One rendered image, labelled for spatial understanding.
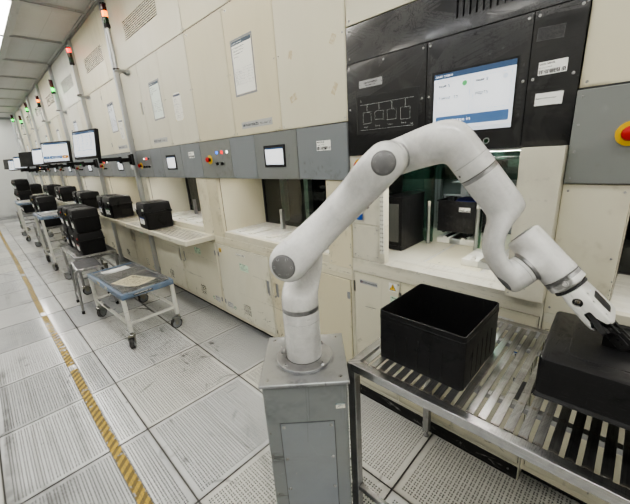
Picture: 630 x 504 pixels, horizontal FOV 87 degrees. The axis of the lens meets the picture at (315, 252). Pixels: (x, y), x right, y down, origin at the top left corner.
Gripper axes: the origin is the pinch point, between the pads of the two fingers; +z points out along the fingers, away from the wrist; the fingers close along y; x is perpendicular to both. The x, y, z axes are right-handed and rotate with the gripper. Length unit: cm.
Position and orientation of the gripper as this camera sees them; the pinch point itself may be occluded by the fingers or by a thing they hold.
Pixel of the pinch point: (621, 339)
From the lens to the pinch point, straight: 105.3
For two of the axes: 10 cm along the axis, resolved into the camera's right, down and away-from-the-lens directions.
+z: 5.7, 7.8, -2.5
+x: -4.9, 5.7, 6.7
